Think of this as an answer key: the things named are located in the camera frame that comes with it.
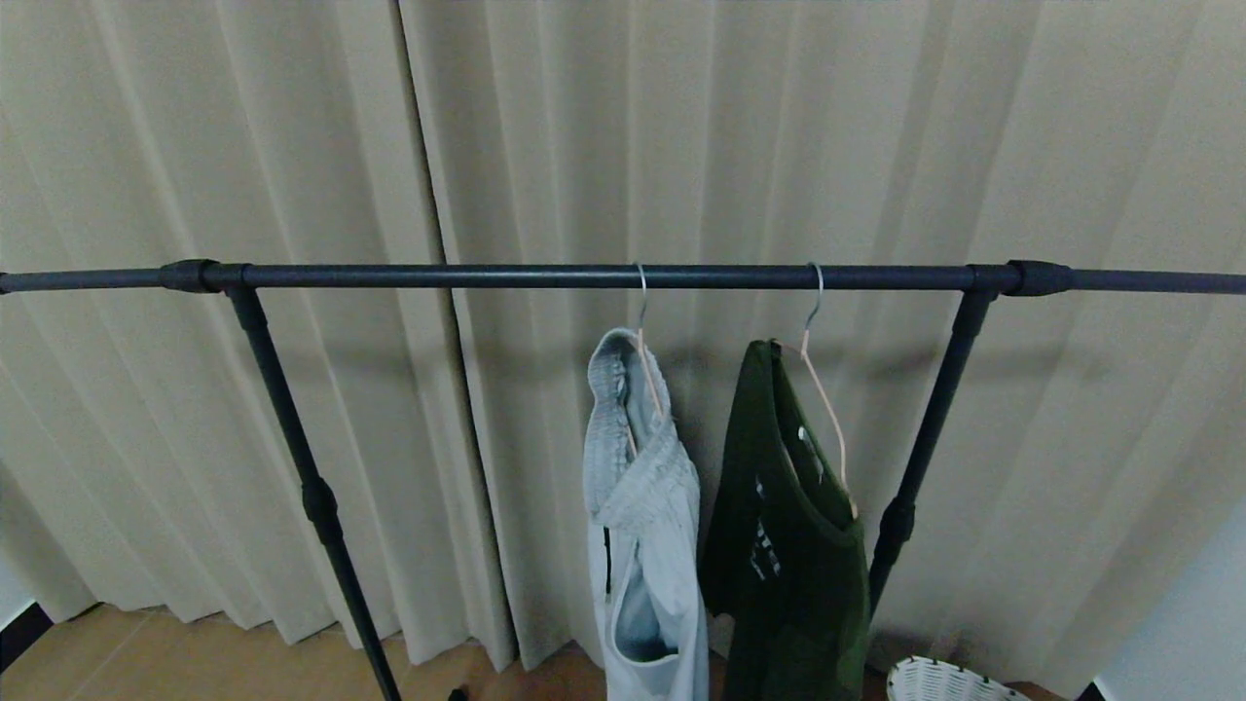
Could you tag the pink clothes hanger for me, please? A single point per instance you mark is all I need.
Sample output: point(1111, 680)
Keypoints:
point(642, 312)
point(827, 409)

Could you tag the pale grey shorts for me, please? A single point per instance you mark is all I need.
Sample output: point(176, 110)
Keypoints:
point(642, 545)

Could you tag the green garment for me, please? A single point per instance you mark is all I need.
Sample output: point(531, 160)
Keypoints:
point(788, 604)

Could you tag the black clothes rack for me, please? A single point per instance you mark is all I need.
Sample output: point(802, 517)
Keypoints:
point(487, 276)

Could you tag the white laundry basket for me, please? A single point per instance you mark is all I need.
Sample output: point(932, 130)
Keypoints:
point(944, 677)

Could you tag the beige curtain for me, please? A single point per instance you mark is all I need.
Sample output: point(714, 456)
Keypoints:
point(292, 127)

